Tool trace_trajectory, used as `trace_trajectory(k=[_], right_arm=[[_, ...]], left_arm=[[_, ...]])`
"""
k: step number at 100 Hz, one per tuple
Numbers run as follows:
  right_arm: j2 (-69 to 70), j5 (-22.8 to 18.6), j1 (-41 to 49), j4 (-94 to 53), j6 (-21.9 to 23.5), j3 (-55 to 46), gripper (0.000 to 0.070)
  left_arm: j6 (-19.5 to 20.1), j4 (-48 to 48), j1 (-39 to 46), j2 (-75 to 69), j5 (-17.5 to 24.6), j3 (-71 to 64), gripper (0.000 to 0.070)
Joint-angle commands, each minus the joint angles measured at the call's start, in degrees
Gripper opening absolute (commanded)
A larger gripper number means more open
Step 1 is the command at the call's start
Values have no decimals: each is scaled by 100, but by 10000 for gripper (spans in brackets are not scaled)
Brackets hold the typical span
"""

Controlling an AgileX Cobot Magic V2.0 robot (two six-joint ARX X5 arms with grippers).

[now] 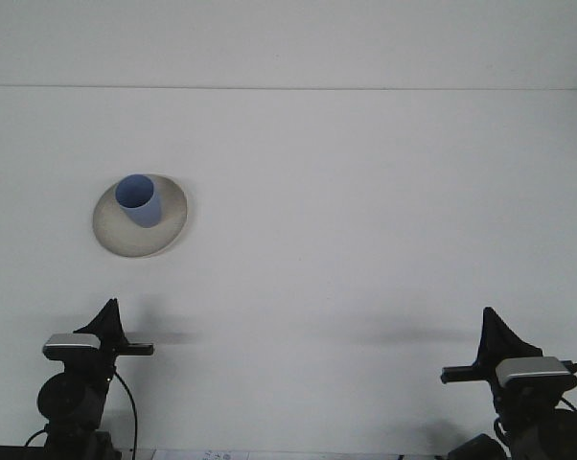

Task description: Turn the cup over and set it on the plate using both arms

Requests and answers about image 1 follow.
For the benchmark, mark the black base plate edge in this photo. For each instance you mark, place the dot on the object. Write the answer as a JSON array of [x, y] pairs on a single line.
[[1, 454]]

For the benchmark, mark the pale blue cup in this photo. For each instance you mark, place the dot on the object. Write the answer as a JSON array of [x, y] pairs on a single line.
[[145, 215]]

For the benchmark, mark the pale round plate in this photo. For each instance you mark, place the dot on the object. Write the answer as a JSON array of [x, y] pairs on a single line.
[[125, 242]]

